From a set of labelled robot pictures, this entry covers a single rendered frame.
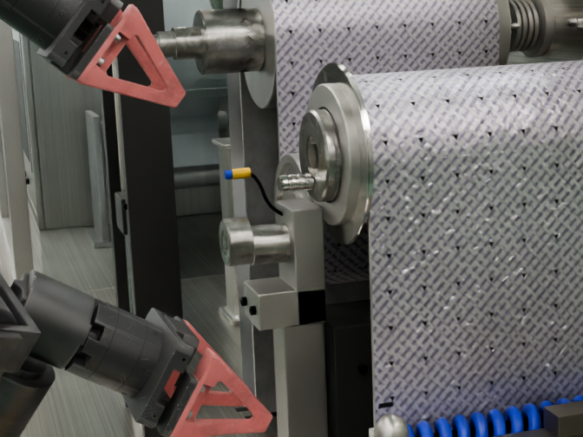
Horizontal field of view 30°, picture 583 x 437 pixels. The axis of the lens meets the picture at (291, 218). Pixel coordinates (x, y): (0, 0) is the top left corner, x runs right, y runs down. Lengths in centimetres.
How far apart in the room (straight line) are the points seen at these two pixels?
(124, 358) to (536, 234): 35
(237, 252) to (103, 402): 51
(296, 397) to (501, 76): 32
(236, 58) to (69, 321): 40
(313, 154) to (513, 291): 20
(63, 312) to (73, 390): 64
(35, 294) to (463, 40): 54
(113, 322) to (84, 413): 56
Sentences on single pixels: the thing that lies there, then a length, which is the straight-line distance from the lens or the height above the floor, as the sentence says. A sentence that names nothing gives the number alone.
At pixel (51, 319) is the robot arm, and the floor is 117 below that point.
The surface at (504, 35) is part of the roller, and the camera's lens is 115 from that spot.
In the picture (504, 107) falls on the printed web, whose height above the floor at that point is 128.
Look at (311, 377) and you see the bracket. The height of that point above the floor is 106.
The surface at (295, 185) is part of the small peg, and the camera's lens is 88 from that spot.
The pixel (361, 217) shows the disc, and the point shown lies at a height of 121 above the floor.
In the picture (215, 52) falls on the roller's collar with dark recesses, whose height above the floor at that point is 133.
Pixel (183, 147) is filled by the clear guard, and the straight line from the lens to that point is 185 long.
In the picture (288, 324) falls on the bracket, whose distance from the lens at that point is 92.
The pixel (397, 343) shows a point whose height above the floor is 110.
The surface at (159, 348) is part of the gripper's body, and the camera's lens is 80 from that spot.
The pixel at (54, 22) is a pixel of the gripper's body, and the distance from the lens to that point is 81.
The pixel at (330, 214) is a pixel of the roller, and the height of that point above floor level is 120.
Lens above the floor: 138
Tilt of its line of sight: 12 degrees down
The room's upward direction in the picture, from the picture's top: 2 degrees counter-clockwise
